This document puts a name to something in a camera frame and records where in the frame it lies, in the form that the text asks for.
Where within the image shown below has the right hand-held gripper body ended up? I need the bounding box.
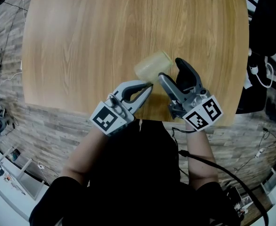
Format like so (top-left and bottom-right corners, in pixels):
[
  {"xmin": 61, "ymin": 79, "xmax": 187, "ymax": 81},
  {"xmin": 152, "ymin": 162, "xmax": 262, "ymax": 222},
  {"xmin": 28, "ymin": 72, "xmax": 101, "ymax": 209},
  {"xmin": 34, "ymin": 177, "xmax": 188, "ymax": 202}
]
[{"xmin": 167, "ymin": 86, "xmax": 224, "ymax": 132}]

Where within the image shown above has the person's black clothing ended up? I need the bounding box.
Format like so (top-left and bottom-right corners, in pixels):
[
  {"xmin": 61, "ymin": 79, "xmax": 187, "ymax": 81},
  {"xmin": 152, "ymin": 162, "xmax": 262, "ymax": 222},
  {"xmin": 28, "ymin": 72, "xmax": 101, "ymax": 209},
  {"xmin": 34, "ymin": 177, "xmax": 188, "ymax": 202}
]
[{"xmin": 29, "ymin": 119, "xmax": 244, "ymax": 226}]

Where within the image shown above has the white cable with adapter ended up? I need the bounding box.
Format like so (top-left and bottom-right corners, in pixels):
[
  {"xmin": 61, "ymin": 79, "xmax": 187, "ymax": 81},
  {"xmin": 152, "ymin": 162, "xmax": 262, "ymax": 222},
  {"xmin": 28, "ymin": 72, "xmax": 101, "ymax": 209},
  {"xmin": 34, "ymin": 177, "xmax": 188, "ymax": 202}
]
[{"xmin": 255, "ymin": 62, "xmax": 275, "ymax": 89}]

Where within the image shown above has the thick black cable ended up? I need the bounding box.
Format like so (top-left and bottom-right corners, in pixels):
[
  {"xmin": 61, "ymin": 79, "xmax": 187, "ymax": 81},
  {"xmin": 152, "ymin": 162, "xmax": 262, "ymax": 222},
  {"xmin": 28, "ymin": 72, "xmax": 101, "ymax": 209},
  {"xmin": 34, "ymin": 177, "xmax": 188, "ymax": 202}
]
[{"xmin": 178, "ymin": 149, "xmax": 270, "ymax": 226}]

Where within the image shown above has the person's left forearm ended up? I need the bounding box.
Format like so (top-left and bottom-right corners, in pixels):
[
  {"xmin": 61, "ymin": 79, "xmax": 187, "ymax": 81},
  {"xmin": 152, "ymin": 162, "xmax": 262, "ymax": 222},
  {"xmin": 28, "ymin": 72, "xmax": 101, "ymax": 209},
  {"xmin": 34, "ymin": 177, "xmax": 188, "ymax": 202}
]
[{"xmin": 61, "ymin": 125, "xmax": 111, "ymax": 186}]

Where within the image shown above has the person's right forearm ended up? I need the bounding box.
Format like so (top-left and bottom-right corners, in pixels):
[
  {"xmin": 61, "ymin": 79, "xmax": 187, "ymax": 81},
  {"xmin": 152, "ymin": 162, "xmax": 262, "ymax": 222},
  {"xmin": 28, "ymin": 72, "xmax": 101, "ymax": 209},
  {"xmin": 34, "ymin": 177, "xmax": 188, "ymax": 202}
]
[{"xmin": 184, "ymin": 121, "xmax": 220, "ymax": 188}]

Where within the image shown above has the white side table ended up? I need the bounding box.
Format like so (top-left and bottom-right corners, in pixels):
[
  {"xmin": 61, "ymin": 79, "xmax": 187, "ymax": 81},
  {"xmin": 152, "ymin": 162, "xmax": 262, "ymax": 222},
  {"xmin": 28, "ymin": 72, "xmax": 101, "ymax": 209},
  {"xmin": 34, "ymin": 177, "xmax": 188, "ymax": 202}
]
[{"xmin": 0, "ymin": 146, "xmax": 47, "ymax": 224}]

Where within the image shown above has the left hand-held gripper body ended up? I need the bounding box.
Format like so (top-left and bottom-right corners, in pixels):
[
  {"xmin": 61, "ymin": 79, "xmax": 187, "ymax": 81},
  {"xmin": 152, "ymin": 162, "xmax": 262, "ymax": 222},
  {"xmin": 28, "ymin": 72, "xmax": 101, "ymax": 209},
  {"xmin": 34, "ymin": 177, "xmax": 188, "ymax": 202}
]
[{"xmin": 89, "ymin": 92, "xmax": 136, "ymax": 137}]

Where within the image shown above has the translucent yellow cup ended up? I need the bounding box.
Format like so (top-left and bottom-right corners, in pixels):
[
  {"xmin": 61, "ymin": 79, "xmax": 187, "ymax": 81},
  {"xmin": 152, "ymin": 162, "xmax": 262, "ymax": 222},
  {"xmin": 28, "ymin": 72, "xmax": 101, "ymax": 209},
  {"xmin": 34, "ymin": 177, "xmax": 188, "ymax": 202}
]
[{"xmin": 133, "ymin": 50, "xmax": 173, "ymax": 83}]

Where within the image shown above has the black office chair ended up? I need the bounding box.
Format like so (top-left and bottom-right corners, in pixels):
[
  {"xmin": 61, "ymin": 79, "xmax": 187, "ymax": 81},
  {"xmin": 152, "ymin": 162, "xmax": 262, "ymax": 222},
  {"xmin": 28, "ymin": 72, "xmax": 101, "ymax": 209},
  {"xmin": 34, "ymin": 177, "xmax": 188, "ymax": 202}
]
[{"xmin": 236, "ymin": 0, "xmax": 276, "ymax": 114}]

